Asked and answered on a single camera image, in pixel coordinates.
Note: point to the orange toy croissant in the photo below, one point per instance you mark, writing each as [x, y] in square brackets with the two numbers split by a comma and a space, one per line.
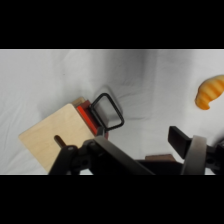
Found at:
[210, 91]

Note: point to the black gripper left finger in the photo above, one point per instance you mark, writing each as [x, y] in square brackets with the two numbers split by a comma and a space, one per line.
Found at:
[100, 156]

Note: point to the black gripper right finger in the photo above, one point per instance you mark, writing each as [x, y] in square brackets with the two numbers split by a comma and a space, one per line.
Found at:
[195, 156]

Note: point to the light wooden drawer cabinet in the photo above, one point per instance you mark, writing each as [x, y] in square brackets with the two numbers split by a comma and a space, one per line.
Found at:
[46, 131]

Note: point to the small brown block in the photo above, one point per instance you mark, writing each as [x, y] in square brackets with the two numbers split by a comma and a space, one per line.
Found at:
[159, 157]

